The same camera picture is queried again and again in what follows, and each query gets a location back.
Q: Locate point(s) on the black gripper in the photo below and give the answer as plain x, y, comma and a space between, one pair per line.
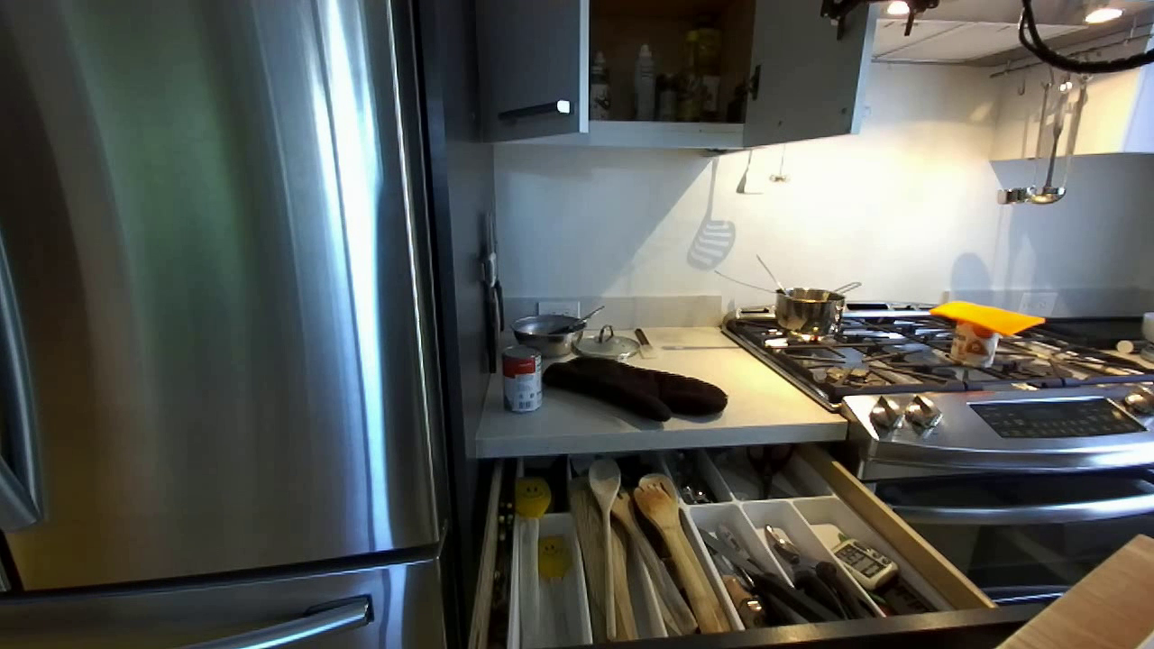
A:
916, 14

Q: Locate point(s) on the white cabinet door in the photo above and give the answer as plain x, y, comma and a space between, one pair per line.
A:
527, 56
806, 73

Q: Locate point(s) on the steel range hood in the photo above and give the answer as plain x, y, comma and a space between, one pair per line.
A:
961, 42

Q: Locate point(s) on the white bottle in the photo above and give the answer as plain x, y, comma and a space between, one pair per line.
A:
643, 84

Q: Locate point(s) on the hanging steel ladle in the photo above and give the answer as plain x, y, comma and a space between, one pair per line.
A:
1046, 192

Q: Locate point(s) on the steel saucepan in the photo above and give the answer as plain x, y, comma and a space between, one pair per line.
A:
810, 314

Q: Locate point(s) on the orange plastic board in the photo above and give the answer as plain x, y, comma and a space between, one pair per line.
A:
986, 317

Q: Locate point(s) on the steel stove knob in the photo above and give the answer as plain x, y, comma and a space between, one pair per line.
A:
887, 417
923, 412

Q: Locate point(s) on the glass pot lid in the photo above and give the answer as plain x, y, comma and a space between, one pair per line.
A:
616, 347

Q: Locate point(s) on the metal bowl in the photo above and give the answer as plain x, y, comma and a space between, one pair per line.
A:
545, 334

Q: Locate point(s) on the steel gas stove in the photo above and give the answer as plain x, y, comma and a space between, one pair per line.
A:
1021, 455

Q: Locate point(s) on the small can with label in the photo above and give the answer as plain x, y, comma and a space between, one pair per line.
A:
520, 384

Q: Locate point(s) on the white drawer organizer tray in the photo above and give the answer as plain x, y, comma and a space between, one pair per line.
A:
779, 510

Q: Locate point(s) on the wooden spatula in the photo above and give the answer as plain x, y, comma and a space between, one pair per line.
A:
659, 500

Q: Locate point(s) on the wooden spoon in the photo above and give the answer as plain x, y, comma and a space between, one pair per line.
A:
604, 480

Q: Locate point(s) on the small digital thermometer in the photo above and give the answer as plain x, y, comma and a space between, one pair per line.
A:
868, 562

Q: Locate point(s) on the wooden utensil drawer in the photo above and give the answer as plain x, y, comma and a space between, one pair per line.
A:
939, 562

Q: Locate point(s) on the yellow kitchen utensil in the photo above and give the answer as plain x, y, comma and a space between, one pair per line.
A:
535, 496

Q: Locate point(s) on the light wooden board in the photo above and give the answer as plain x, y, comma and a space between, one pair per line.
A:
1095, 598

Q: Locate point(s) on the stainless steel fridge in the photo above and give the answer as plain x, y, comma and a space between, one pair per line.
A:
218, 299

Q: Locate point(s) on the white wall cabinet body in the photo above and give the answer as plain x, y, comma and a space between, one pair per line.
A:
663, 134

